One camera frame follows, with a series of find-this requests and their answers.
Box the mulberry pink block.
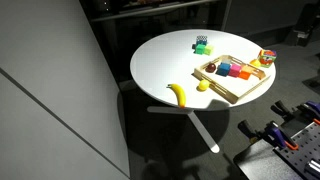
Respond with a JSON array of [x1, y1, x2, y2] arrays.
[[228, 63, 242, 78]]

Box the lime green block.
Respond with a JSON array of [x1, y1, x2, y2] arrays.
[[203, 44, 215, 56]]

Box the blue checkered block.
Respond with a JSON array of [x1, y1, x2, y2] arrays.
[[195, 35, 208, 46]]

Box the orange block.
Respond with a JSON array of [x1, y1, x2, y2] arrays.
[[238, 65, 254, 81]]

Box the yellow banana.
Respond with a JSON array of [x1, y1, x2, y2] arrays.
[[166, 83, 187, 109]]

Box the yellow lemon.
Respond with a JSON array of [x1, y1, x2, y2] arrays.
[[197, 79, 211, 92]]

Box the dark red plum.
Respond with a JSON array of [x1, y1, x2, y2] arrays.
[[205, 63, 217, 74]]

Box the white table base legs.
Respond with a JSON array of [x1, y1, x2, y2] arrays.
[[146, 105, 221, 154]]

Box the wooden tray with slotted sides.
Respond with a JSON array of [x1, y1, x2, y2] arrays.
[[193, 54, 272, 104]]

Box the small yellow round fruit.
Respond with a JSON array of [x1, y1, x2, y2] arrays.
[[249, 58, 262, 68]]

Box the colourful picture cube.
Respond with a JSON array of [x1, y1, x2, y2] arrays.
[[258, 49, 278, 69]]

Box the black platform plate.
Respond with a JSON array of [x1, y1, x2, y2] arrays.
[[233, 139, 303, 180]]

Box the purple clamp with orange tip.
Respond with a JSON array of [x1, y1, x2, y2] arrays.
[[237, 119, 299, 152], [270, 99, 320, 126]]

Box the perforated metal breadboard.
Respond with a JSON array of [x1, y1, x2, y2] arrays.
[[274, 121, 320, 180]]

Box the silver aluminium extrusion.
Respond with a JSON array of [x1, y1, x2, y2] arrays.
[[304, 159, 320, 178]]

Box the grey shelf rail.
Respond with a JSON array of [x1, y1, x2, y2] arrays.
[[89, 0, 218, 23]]

